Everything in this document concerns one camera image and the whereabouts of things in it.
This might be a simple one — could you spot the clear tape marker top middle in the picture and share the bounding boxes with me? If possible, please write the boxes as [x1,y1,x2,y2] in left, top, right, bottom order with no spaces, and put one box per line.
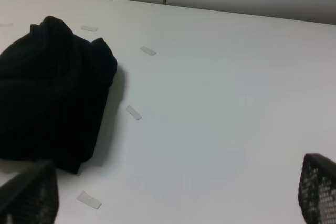
[81,26,98,32]

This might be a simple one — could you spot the clear tape marker upper right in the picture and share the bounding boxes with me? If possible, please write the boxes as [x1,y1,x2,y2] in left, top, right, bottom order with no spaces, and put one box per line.
[140,46,156,56]

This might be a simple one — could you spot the clear tape marker lower right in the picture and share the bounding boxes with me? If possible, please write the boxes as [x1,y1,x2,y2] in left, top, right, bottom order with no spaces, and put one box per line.
[77,191,102,209]

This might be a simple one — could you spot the black short sleeve shirt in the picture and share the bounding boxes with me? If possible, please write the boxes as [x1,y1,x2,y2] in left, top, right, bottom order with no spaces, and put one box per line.
[1,16,117,174]

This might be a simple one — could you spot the clear tape marker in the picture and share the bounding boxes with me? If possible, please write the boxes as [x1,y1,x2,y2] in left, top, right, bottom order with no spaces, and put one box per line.
[140,46,156,56]
[81,26,98,32]
[0,23,13,27]
[126,105,142,120]
[77,191,102,209]

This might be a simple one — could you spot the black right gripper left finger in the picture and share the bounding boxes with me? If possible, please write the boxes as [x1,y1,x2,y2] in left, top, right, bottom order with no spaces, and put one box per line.
[1,161,58,223]

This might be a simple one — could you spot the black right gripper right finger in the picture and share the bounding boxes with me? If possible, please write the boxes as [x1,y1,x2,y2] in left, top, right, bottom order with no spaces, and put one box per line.
[298,153,335,224]

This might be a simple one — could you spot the clear tape marker upper left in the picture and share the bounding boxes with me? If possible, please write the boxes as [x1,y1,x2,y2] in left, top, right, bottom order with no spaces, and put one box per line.
[0,23,13,27]

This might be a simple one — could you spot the clear tape marker right middle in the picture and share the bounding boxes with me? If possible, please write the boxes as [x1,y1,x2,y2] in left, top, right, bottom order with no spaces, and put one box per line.
[126,105,142,120]

